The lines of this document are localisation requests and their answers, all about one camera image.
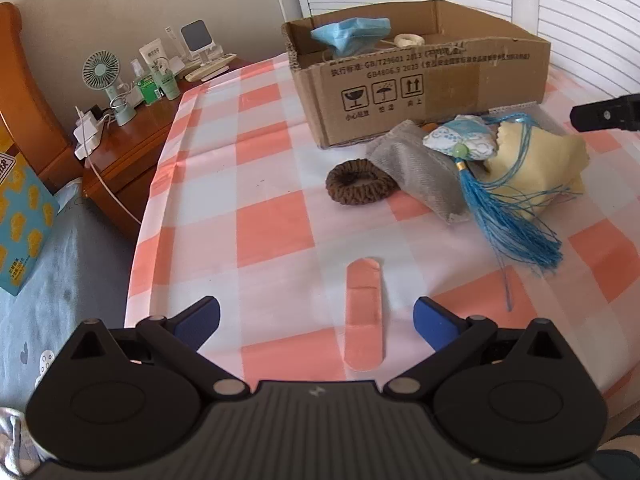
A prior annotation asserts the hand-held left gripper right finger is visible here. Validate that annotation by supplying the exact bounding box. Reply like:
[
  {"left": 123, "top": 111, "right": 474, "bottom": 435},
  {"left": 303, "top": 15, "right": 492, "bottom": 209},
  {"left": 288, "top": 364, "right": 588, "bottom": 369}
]
[{"left": 384, "top": 296, "right": 568, "bottom": 403}]

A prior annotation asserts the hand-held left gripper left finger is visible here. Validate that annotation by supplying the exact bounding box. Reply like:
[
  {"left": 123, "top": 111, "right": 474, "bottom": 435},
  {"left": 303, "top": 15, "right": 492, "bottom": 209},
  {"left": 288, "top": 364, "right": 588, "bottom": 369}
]
[{"left": 70, "top": 296, "right": 248, "bottom": 403}]

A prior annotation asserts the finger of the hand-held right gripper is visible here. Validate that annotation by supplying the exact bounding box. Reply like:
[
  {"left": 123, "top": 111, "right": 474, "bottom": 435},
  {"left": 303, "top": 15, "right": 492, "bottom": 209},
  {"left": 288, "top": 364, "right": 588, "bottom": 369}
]
[{"left": 570, "top": 92, "right": 640, "bottom": 133}]

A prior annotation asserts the pink adhesive bandage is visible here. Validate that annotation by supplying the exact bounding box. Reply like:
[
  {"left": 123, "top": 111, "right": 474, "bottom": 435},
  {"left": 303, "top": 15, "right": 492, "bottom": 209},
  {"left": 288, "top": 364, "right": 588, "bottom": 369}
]
[{"left": 344, "top": 257, "right": 385, "bottom": 372}]

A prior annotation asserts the yellow cloth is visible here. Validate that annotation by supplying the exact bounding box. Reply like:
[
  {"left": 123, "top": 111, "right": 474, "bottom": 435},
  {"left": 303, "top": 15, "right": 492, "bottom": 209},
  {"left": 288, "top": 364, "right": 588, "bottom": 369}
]
[{"left": 480, "top": 122, "right": 589, "bottom": 211}]

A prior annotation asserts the grey cloth pouch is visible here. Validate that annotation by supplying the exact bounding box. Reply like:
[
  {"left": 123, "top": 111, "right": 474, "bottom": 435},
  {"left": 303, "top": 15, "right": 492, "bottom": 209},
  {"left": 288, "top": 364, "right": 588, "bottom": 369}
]
[{"left": 366, "top": 120, "right": 471, "bottom": 224}]

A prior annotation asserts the blue tasselled sachet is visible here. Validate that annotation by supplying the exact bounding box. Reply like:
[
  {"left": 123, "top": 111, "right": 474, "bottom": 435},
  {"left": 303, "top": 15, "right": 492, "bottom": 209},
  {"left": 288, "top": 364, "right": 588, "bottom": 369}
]
[{"left": 422, "top": 114, "right": 566, "bottom": 311}]

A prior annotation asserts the brown cardboard box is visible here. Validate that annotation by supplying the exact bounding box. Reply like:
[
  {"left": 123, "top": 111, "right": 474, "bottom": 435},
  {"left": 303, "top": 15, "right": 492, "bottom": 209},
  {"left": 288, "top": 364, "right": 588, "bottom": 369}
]
[{"left": 281, "top": 0, "right": 552, "bottom": 150}]

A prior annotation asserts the grey-blue bed sheet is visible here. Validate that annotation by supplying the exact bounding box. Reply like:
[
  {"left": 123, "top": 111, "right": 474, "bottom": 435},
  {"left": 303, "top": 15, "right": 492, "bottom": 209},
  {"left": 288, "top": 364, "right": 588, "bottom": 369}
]
[{"left": 0, "top": 180, "right": 151, "bottom": 411}]

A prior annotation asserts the brown hair scrunchie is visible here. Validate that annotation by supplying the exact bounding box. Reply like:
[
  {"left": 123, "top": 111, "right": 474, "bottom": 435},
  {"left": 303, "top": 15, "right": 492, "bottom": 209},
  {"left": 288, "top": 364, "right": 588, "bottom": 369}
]
[{"left": 326, "top": 158, "right": 396, "bottom": 207}]

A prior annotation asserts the pink checkered tablecloth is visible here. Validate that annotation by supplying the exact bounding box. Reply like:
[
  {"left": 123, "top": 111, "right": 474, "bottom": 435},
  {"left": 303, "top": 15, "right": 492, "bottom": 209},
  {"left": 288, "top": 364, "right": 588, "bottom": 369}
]
[{"left": 125, "top": 52, "right": 640, "bottom": 401}]

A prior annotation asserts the wooden nightstand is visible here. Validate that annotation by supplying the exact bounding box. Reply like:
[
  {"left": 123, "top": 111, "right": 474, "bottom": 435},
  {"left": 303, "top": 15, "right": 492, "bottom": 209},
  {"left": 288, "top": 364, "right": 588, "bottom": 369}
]
[{"left": 75, "top": 55, "right": 256, "bottom": 241}]

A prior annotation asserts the teal patterned tissue box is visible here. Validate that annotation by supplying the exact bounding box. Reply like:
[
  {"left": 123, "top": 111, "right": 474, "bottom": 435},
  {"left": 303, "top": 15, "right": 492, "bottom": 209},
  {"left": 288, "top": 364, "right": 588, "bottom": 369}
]
[{"left": 0, "top": 152, "right": 60, "bottom": 297}]

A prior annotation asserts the grey striped cloth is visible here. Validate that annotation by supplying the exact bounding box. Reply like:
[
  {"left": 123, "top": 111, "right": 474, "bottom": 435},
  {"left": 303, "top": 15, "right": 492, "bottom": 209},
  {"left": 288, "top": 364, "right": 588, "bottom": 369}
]
[{"left": 0, "top": 407, "right": 41, "bottom": 476}]

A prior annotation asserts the white power strip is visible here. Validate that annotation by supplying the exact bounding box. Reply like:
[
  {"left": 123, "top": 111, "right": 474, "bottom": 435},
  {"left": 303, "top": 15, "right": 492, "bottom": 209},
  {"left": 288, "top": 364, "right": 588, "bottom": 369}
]
[{"left": 74, "top": 105, "right": 108, "bottom": 158}]

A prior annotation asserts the green sanitizer bottle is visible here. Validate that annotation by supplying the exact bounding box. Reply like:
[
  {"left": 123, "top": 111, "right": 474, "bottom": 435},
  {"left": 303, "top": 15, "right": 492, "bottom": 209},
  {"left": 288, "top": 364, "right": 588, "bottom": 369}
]
[{"left": 135, "top": 60, "right": 161, "bottom": 106}]

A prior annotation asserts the pale green bottle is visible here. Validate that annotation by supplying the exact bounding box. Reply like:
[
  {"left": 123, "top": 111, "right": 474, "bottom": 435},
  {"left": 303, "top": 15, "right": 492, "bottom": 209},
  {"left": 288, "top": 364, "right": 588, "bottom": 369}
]
[{"left": 155, "top": 57, "right": 180, "bottom": 100}]

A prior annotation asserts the white tube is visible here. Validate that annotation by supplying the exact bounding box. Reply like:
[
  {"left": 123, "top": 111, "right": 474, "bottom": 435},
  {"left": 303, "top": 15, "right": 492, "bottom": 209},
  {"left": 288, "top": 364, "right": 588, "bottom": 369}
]
[{"left": 139, "top": 40, "right": 166, "bottom": 73}]

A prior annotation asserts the small green desk fan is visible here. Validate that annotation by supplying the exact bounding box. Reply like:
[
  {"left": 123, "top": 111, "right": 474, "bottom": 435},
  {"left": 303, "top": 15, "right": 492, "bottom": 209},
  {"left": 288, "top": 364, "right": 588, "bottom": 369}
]
[{"left": 82, "top": 50, "right": 137, "bottom": 126}]

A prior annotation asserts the blue face mask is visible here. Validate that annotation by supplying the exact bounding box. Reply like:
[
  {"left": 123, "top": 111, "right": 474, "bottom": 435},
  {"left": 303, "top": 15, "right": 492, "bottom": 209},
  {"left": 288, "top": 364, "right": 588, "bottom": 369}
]
[{"left": 311, "top": 17, "right": 392, "bottom": 58}]

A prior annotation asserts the wooden headboard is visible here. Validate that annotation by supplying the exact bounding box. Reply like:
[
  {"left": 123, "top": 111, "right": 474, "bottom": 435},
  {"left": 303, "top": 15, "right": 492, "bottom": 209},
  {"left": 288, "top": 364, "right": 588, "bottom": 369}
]
[{"left": 0, "top": 2, "right": 83, "bottom": 191}]

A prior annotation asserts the small grey screen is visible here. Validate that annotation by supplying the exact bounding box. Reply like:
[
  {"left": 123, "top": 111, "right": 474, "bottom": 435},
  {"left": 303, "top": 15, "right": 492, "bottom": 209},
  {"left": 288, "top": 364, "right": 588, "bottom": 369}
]
[{"left": 180, "top": 20, "right": 221, "bottom": 61}]

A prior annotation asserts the white cable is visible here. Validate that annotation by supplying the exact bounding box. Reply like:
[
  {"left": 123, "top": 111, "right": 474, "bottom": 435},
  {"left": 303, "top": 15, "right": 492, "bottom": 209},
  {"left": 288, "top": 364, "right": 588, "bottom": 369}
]
[{"left": 82, "top": 155, "right": 142, "bottom": 225}]

